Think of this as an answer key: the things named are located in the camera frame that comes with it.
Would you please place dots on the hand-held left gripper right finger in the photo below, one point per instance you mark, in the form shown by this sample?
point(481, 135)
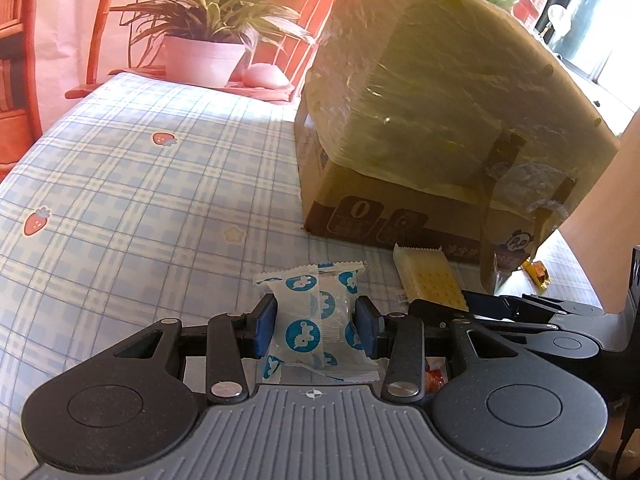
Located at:
point(364, 328)

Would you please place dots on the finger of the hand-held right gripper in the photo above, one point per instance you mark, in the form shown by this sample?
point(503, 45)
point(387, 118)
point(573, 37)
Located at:
point(440, 310)
point(550, 307)

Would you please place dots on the small yellow snack packet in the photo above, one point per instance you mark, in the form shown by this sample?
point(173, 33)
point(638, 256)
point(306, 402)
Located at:
point(537, 272)

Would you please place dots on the window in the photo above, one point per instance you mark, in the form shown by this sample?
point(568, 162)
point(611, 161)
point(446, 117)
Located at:
point(600, 20)

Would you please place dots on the plaid strawberry tablecloth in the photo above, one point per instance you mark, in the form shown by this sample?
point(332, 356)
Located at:
point(125, 185)

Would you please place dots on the white blue snack packet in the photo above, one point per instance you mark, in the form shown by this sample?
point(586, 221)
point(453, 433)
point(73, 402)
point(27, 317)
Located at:
point(310, 310)

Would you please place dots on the cardboard box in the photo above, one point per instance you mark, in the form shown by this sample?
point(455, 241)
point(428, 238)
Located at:
point(425, 85)

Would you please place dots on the pale yellow cracker packet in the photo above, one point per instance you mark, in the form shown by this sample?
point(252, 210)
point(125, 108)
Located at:
point(430, 280)

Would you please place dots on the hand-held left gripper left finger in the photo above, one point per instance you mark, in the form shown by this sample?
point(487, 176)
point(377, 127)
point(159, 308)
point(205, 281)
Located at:
point(265, 328)

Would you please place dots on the red snack packet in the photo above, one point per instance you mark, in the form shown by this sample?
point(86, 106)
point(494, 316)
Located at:
point(436, 379)

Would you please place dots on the white hanging object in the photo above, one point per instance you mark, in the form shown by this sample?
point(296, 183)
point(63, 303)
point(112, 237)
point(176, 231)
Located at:
point(557, 14)

